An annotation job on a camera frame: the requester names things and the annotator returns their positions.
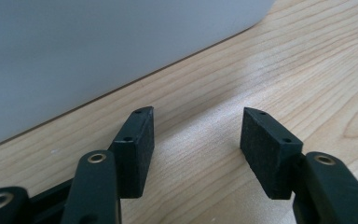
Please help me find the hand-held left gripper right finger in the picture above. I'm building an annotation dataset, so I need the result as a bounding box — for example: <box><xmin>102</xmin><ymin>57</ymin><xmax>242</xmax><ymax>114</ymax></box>
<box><xmin>239</xmin><ymin>106</ymin><xmax>358</xmax><ymax>224</ymax></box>

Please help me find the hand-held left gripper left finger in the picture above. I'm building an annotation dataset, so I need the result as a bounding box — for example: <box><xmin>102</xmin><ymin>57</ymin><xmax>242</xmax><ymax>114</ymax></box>
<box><xmin>60</xmin><ymin>105</ymin><xmax>155</xmax><ymax>224</ymax></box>

